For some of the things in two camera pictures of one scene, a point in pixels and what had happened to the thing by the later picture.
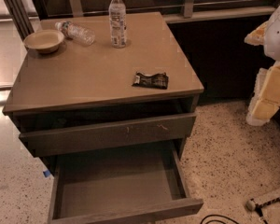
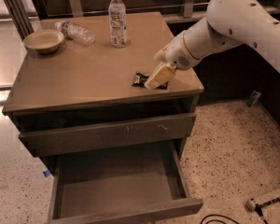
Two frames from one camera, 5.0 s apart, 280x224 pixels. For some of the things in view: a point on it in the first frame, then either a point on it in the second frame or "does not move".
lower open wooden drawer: [126, 184] does not move
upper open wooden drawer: [62, 133] does not move
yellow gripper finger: [257, 36] → [161, 54]
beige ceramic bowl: [44, 41] does not move
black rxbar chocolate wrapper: [157, 80] does not move
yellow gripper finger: [272, 89] → [161, 77]
